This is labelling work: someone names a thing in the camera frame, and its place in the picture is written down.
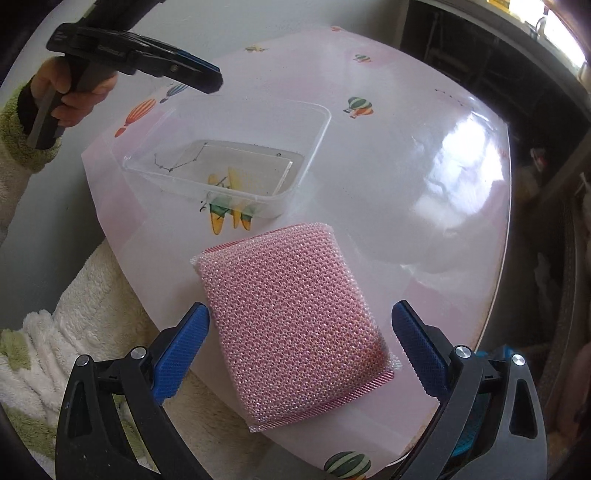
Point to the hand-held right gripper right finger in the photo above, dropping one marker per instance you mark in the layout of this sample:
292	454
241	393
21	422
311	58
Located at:
422	355

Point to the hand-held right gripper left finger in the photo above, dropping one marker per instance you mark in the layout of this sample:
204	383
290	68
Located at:
182	350

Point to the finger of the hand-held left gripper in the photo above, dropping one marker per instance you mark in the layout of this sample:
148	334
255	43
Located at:
196	60
198	83

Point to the blue plastic wastebasket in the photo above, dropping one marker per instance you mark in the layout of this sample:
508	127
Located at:
471	438

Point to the pink mesh scouring sponge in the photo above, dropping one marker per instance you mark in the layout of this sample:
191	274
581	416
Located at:
291	323

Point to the clear plastic container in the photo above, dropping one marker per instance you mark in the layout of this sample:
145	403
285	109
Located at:
300	134

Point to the person's left forearm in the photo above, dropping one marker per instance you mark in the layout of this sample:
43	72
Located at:
14	134

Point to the person's left hand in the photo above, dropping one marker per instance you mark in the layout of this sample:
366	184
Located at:
87	99

